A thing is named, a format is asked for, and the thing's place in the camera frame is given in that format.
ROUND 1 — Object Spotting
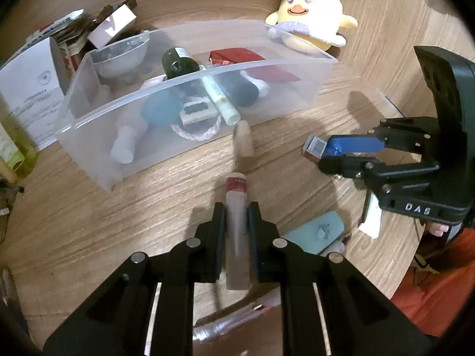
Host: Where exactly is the metal bowl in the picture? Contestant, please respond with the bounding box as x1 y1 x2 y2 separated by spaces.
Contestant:
91 39 149 79

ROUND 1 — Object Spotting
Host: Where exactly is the small white cardboard box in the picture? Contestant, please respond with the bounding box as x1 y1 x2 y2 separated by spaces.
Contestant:
87 6 136 49

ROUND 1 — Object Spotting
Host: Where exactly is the white squeeze tube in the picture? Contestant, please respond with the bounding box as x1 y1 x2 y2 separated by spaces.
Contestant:
110 74 166 164

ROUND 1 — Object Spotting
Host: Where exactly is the yellow-green spray bottle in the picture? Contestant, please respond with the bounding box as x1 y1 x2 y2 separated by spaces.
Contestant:
0 91 38 179

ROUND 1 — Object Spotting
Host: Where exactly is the dark green glass bottle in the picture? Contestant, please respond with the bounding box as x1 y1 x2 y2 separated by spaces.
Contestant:
161 47 201 81

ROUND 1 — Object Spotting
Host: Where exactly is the white ointment tube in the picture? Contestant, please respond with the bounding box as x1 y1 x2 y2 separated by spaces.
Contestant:
202 76 240 126

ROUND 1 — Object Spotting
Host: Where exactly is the stack of booklets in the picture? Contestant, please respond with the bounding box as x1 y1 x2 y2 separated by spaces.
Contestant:
21 9 94 72

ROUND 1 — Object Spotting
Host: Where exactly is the white twisted hair tie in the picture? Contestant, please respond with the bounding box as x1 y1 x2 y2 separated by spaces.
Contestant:
170 113 222 142

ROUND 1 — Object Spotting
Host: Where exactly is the red box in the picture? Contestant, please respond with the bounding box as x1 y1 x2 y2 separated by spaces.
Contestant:
208 47 301 83

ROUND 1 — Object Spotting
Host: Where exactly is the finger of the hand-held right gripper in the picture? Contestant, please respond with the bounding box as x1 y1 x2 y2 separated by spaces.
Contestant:
319 153 441 190
326 116 441 155

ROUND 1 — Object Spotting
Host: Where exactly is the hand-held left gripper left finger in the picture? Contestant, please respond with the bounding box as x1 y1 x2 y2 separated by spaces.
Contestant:
42 202 227 356

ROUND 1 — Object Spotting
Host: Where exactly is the white printed paper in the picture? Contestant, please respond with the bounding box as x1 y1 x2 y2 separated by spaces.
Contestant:
0 37 68 150

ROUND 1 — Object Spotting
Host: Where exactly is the clear tube with red band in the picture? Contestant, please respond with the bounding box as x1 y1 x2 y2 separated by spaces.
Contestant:
225 172 251 291

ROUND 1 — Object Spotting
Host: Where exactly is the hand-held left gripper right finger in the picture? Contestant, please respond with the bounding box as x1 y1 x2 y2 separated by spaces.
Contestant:
248 202 433 356

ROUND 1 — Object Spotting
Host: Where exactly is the light teal flat case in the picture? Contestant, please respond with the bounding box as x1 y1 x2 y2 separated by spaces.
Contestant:
284 210 344 255

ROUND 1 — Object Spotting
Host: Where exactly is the black cylindrical bottle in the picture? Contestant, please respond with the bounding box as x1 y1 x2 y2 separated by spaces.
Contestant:
226 73 261 107

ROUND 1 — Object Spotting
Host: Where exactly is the yellow chick plush toy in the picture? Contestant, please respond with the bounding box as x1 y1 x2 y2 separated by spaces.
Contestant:
264 0 359 53

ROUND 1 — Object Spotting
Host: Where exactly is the clear plastic storage box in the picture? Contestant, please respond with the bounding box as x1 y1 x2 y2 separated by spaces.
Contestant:
54 19 339 193

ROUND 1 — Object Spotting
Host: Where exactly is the white block with dark dots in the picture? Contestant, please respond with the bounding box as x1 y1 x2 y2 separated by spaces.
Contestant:
179 100 217 125

